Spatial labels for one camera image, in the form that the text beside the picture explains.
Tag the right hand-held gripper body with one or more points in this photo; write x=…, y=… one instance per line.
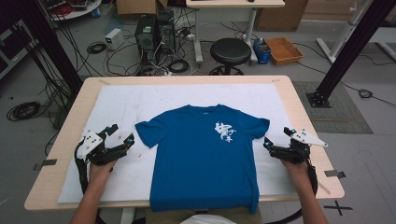
x=295, y=152

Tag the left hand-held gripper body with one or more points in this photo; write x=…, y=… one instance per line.
x=90, y=143

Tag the blue t-shirt with white print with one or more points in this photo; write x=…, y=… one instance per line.
x=193, y=161

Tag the person's right hand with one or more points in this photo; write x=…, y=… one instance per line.
x=295, y=171

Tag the person's left hand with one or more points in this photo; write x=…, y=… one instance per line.
x=100, y=173

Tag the white table mat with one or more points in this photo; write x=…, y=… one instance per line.
x=124, y=102

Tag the grey tape strip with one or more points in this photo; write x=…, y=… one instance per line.
x=334, y=173
x=48, y=162

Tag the light wooden strip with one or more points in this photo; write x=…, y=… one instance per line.
x=323, y=188

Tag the grey floor mat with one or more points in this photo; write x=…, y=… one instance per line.
x=339, y=112

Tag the black tape cross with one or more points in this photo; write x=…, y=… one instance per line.
x=338, y=207

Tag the orange cardboard tray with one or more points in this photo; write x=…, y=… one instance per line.
x=283, y=50

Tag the blue box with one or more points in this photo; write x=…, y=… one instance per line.
x=261, y=52

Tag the person's khaki pants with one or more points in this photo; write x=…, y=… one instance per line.
x=165, y=216

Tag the small white device box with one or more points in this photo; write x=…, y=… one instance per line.
x=114, y=38

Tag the person's white shirt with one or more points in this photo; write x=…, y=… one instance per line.
x=208, y=219

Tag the black round stool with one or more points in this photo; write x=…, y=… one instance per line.
x=230, y=51

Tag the black computer tower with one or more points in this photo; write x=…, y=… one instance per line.
x=145, y=35
x=166, y=32

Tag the white metal stand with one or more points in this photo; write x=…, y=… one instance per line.
x=344, y=32

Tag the large brown cardboard box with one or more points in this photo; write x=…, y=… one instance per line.
x=280, y=15

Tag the round white table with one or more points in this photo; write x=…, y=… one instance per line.
x=77, y=11

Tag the dark equipment case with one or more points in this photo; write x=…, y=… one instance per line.
x=12, y=46

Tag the open brown cardboard box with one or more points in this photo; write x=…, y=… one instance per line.
x=140, y=7

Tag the white desk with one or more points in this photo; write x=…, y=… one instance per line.
x=235, y=3

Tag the black metal frame post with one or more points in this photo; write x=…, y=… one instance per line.
x=351, y=53
x=46, y=40

